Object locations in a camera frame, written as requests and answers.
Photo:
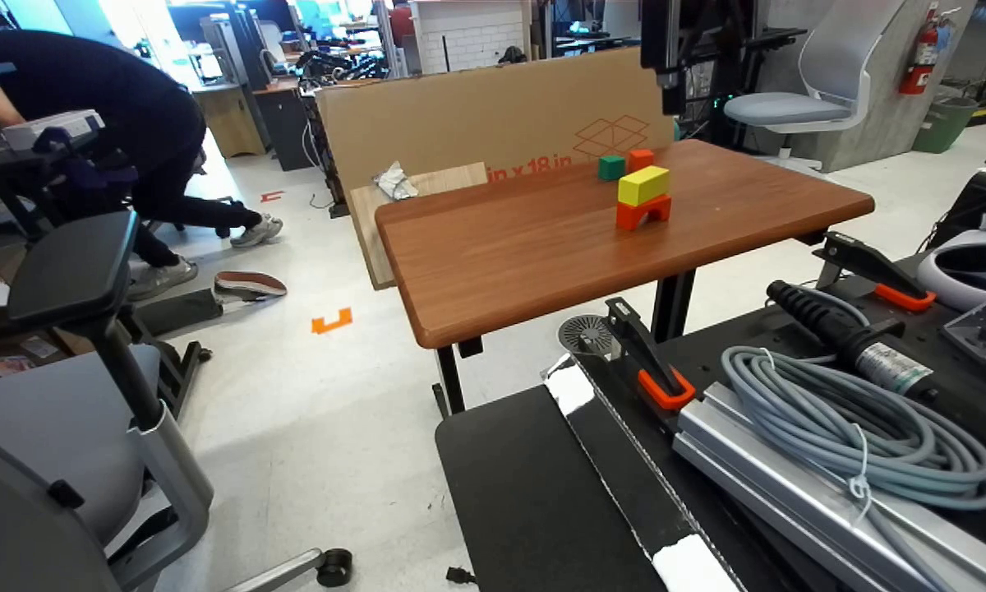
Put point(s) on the grey office chair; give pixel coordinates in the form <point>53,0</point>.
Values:
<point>68,430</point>

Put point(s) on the orange arch block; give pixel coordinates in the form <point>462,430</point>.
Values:
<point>641,210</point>

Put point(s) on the black bench top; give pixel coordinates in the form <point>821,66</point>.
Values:
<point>546,495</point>

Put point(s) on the small cardboard piece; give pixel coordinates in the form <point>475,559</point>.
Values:
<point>406,201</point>

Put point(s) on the black orange bar clamp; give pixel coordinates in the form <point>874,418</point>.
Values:
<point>641,356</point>
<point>871,270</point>

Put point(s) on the wooden cabinet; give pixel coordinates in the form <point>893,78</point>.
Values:
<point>232,118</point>

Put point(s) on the brown sandal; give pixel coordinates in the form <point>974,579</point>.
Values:
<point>252,288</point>

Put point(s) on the person in dark clothes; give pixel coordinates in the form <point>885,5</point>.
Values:
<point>119,118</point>

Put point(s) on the black caster wheel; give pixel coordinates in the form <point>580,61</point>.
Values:
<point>333,568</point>

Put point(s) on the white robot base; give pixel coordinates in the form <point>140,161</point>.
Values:
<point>980,259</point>

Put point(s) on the green bin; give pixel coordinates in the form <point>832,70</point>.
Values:
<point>941,124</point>

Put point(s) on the yellow block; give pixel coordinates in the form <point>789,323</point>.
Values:
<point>641,185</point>

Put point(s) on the red fire extinguisher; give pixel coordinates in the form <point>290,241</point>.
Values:
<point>921,50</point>

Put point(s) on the orange cube block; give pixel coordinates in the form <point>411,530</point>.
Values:
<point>640,158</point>

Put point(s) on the brown wooden table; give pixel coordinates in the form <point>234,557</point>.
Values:
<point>580,241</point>

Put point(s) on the aluminium extrusion rail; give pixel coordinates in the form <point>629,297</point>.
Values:
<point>798,495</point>

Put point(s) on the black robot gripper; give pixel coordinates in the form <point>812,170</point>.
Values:
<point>657,38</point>

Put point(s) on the large cardboard sheet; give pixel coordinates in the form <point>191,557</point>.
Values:
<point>480,116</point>

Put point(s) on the white office chair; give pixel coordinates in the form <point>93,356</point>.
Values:
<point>832,78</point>

